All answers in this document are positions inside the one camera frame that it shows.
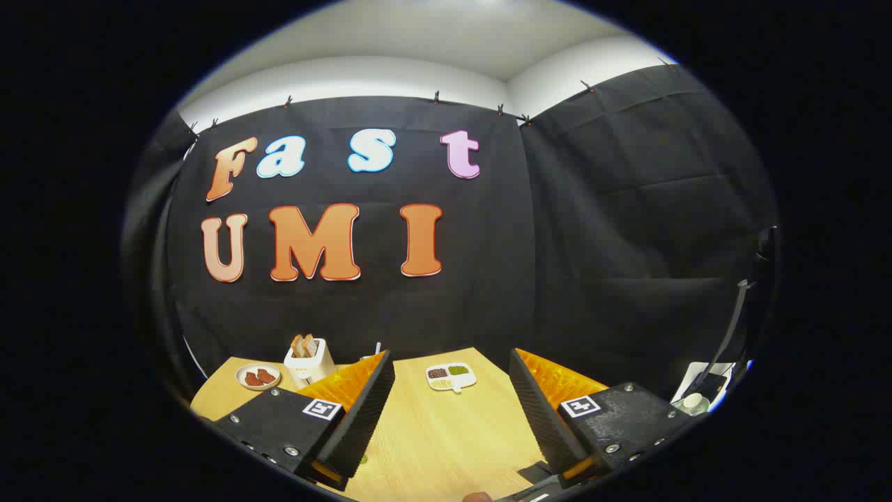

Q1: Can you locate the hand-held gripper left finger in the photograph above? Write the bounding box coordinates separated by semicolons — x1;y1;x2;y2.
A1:
211;350;397;492

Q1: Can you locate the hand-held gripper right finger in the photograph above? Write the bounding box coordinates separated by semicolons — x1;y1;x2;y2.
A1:
509;348;708;490

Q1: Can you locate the white toaster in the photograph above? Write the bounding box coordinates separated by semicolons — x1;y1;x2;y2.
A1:
284;338;337;389

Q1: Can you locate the wooden table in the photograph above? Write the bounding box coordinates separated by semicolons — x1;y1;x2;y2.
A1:
190;347;555;502

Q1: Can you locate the white divided bean dish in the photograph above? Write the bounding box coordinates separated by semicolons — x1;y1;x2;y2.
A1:
426;363;478;394

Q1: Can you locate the round white plate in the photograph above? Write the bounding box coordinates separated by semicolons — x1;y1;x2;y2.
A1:
236;363;282;391

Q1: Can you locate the black backdrop cloth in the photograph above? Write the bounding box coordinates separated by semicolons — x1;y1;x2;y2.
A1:
122;63;780;419

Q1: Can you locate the white flat board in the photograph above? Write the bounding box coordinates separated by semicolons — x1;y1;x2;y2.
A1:
671;361;737;412

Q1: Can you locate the black tripod stand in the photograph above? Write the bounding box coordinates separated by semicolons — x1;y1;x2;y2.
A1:
697;279;758;402

